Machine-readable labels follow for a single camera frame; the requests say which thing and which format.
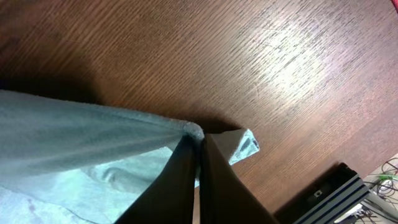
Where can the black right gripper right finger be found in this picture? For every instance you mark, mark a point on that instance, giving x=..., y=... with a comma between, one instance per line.
x=223, y=197

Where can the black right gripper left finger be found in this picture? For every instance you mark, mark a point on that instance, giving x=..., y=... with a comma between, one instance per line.
x=169, y=199

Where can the light blue t-shirt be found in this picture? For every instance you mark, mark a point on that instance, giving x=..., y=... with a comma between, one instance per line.
x=70, y=162

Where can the red cloth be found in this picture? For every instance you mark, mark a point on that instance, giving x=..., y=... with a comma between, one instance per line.
x=395, y=4

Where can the black aluminium frame profile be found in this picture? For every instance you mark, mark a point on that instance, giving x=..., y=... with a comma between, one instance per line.
x=327, y=199

